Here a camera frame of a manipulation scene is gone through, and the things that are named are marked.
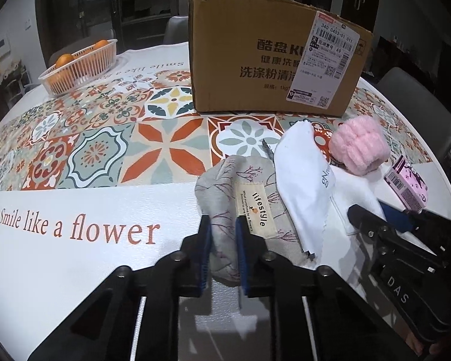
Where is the white cleaning cloth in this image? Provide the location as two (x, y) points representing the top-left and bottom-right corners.
(274, 120), (387, 260)

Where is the small shoe rack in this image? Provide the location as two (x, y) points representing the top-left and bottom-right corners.
(0, 60), (36, 91)

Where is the white plastic fruit basket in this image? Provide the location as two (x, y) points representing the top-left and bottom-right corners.
(38, 39), (119, 96)

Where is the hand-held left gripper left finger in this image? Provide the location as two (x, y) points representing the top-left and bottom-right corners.
(27, 214), (213, 361)

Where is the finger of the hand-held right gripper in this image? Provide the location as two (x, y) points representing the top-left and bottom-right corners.
(347, 204), (399, 243)
(378, 202), (451, 247)

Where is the brown cardboard box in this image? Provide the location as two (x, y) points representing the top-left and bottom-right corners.
(186, 0), (374, 117)

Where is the pink fluffy headband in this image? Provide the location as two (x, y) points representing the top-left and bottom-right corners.
(329, 117), (392, 177)

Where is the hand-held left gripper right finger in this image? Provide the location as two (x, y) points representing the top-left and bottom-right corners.
(235, 216), (434, 361)

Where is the dark sliding glass door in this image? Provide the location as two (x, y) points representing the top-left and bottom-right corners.
(35, 0), (211, 51)

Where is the grey dining chair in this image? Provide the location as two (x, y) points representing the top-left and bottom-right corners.
(48, 29), (116, 68)
(376, 67), (451, 160)
(162, 15), (190, 45)

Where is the small pink box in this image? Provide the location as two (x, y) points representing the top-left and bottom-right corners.
(383, 155), (430, 211)

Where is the grey fabric pouch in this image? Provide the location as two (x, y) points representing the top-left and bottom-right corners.
(195, 155), (299, 288)

